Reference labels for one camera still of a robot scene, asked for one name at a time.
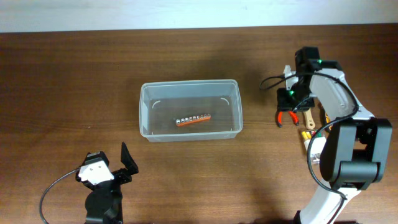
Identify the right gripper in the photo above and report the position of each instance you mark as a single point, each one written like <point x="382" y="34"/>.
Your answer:
<point x="285" y="104"/>

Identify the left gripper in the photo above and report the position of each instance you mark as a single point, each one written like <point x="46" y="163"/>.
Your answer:
<point x="125" y="176"/>

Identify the small red-handled cutters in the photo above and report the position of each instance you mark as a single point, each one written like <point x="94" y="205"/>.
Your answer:
<point x="279" y="115"/>

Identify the orange scraper wooden handle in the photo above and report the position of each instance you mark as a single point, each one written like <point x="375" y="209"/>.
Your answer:
<point x="309" y="122"/>

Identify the orange black long-nose pliers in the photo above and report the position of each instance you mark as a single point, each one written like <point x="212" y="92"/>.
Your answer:
<point x="323" y="115"/>

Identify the clear case of screwdrivers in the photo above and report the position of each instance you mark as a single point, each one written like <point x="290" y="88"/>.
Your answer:
<point x="319" y="141"/>

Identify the orange socket bit rail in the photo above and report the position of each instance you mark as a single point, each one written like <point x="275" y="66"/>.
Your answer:
<point x="192" y="119"/>

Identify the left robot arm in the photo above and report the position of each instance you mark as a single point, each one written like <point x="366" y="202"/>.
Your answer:
<point x="104" y="203"/>

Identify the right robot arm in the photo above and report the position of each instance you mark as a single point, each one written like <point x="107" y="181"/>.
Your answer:
<point x="347" y="154"/>

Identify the clear plastic container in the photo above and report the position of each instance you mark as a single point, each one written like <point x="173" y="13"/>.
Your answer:
<point x="161" y="103"/>

